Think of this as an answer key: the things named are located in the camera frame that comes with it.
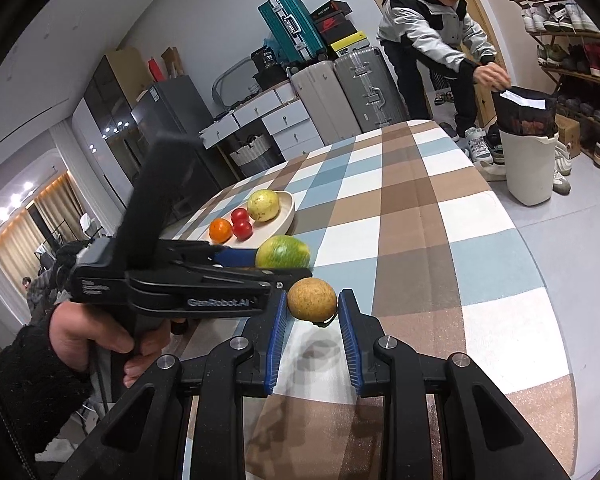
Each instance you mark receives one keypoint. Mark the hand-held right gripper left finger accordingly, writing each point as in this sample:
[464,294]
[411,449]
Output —
[275,345]

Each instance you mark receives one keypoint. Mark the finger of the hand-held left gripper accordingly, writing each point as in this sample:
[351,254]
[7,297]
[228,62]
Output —
[232,258]
[290,275]

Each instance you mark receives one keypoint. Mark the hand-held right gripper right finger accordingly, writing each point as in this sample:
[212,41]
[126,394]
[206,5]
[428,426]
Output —
[349,345]

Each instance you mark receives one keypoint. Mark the green oval fruit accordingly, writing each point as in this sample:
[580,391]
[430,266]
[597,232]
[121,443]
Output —
[282,252]

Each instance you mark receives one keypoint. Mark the red tomato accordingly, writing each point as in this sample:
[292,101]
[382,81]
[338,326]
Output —
[242,230]
[239,214]

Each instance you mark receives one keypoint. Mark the orange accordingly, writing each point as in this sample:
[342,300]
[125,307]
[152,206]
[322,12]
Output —
[220,230]

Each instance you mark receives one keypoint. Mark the small brown round fruit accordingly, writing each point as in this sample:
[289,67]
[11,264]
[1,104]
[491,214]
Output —
[311,300]

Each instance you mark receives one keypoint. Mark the cream round plate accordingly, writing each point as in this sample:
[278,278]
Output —
[280,220]

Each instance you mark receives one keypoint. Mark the large yellow-green fruit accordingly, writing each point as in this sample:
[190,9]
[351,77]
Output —
[263,205]

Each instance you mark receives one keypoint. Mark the person's left forearm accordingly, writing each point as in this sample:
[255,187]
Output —
[30,400]

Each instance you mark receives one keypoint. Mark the person's left hand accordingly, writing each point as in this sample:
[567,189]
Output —
[80,335]

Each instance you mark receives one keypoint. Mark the wicker basket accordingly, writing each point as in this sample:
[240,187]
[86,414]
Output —
[250,152]

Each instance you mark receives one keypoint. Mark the beige curtain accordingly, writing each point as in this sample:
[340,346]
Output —
[50,220]

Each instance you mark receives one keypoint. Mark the white desk with drawers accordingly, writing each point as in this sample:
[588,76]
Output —
[280,120]

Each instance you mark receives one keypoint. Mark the grey cabinet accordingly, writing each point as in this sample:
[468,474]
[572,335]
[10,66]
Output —
[180,115]

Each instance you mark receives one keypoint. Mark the beige suitcase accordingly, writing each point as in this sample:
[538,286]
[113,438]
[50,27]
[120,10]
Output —
[325,100]

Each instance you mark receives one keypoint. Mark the silver suitcase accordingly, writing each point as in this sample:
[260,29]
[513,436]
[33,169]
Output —
[370,90]

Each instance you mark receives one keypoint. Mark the red paper bag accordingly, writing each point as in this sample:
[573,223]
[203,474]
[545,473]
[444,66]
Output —
[156,70]

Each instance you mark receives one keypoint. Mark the brown paper bag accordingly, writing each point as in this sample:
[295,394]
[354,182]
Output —
[172,62]

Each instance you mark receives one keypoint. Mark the cardboard box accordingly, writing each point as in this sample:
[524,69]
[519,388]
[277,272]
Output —
[127,75]

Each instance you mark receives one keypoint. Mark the teal suitcase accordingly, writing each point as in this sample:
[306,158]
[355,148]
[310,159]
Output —
[290,27]

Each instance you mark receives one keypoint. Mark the white trash bin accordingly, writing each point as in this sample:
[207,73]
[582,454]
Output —
[530,170]

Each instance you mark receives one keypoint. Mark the red and black shoe box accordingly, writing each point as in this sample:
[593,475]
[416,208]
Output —
[335,25]

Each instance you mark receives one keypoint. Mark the black trash bag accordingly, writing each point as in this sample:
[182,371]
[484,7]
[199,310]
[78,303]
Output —
[522,117]

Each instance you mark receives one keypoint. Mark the wooden door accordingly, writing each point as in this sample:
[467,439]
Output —
[481,15]

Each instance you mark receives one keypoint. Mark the wooden shoe rack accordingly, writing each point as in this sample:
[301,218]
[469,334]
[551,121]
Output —
[580,72]

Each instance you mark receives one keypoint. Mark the shoe rack with shoes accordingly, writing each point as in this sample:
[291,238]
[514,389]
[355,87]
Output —
[575,15]

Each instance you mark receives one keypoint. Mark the oval mirror frame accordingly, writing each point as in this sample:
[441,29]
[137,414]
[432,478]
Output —
[220,85]

